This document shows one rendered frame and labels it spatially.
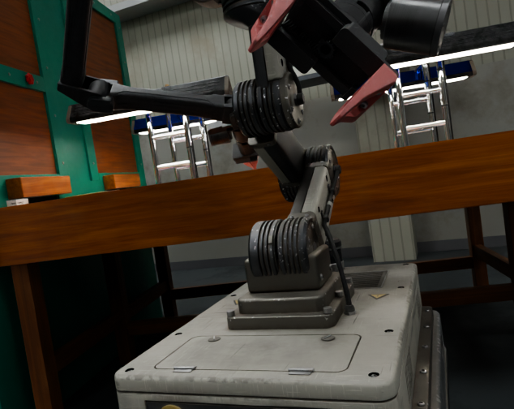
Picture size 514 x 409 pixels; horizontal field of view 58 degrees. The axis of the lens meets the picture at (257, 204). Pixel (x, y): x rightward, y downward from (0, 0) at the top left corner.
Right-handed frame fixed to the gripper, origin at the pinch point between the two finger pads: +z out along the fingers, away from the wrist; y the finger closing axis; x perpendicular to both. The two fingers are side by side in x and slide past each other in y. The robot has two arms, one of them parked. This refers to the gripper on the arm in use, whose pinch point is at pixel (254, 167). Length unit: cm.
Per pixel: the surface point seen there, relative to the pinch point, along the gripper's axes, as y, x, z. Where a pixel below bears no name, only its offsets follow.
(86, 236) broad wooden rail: 51, 24, -7
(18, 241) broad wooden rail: 74, 23, -8
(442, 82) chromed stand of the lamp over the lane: -67, -33, 8
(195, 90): 18.3, -28.9, -12.5
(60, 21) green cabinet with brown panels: 85, -90, -17
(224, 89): 8.0, -27.0, -12.0
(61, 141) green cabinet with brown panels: 85, -37, 6
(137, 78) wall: 141, -252, 132
